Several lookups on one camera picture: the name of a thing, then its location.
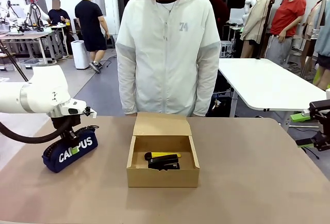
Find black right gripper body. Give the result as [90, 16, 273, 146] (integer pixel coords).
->
[308, 99, 330, 153]

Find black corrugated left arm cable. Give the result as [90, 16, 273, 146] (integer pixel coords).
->
[0, 115, 73, 145]

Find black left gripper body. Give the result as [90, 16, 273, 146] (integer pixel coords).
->
[50, 114, 82, 140]

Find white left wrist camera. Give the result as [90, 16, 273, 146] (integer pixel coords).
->
[68, 99, 98, 119]

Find mannequin in beige jacket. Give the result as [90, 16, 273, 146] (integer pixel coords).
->
[239, 0, 274, 59]

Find clear plastic storage bin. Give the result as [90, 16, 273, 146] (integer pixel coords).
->
[20, 58, 43, 68]

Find person's right forearm white sleeve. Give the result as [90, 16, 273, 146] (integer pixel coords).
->
[118, 74, 139, 118]

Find person in white hooded jacket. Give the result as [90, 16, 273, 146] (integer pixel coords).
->
[115, 0, 222, 118]

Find person's left forearm white sleeve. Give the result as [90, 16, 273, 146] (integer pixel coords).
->
[192, 74, 220, 118]

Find navy CAMPUS pencil case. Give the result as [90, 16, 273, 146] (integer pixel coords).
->
[41, 124, 99, 173]

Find seated man in navy shirt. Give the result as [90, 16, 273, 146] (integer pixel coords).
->
[47, 0, 72, 28]

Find grey workbench with robots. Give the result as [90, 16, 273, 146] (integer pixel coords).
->
[0, 31, 50, 66]

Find black tripod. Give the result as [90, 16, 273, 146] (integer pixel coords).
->
[0, 40, 29, 83]

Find white monitor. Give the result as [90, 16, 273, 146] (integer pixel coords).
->
[228, 8, 245, 26]

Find black stapler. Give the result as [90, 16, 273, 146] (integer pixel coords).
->
[147, 154, 180, 171]

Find white air purifier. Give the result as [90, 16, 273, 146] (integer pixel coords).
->
[71, 40, 90, 70]

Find grey open cube shelf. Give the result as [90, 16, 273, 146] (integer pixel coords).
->
[220, 40, 233, 58]

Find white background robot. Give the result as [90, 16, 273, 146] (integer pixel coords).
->
[25, 0, 50, 26]

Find mannequin in red shirt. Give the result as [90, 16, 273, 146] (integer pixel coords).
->
[265, 0, 307, 66]

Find brown cardboard box with lid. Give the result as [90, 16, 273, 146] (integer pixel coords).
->
[126, 112, 201, 188]

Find mannequin in dark maroon top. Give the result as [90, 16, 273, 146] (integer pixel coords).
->
[205, 0, 230, 41]

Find standing man in black tee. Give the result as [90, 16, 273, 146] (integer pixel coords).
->
[74, 0, 110, 74]

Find mannequin with dark hat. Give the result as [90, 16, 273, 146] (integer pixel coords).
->
[303, 0, 330, 37]

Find yellow black utility knife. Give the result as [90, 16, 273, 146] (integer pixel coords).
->
[144, 151, 182, 162]

